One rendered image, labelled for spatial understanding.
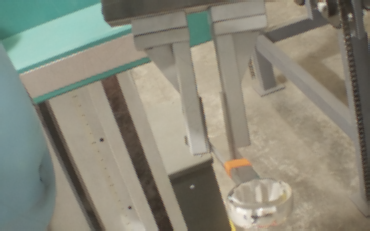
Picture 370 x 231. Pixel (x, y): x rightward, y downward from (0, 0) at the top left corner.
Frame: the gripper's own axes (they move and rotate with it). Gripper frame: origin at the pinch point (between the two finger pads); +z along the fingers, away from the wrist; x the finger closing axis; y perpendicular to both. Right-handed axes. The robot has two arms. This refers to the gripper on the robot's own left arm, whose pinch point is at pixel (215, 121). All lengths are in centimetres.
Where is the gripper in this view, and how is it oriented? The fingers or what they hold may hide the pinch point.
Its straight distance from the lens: 42.0
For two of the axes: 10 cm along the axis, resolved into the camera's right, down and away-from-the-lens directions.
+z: 1.7, 9.8, 0.9
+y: 0.6, 0.8, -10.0
